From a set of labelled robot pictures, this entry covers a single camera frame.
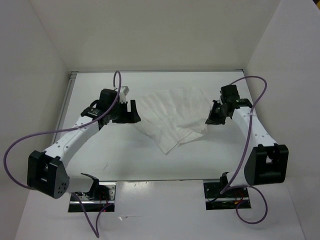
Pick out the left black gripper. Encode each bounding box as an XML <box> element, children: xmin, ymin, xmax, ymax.
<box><xmin>108</xmin><ymin>100</ymin><xmax>141</xmax><ymax>124</ymax></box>

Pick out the white fabric skirt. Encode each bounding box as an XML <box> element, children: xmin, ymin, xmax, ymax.
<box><xmin>134</xmin><ymin>87</ymin><xmax>211</xmax><ymax>155</ymax></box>

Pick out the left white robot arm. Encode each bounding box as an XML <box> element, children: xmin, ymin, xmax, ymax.
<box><xmin>27</xmin><ymin>86</ymin><xmax>141</xmax><ymax>200</ymax></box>

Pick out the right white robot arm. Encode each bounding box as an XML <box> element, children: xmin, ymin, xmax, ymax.
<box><xmin>205</xmin><ymin>85</ymin><xmax>289</xmax><ymax>197</ymax></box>

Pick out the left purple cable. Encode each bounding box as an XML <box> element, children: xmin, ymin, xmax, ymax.
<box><xmin>4</xmin><ymin>70</ymin><xmax>123</xmax><ymax>238</ymax></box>

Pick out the aluminium table edge rail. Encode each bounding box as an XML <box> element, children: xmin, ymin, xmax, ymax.
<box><xmin>55</xmin><ymin>71</ymin><xmax>79</xmax><ymax>131</ymax></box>

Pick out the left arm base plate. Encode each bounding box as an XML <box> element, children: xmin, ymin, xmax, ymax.
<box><xmin>75</xmin><ymin>181</ymin><xmax>117</xmax><ymax>213</ymax></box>

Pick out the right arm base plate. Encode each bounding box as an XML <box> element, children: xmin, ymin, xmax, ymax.
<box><xmin>203</xmin><ymin>180</ymin><xmax>251</xmax><ymax>211</ymax></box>

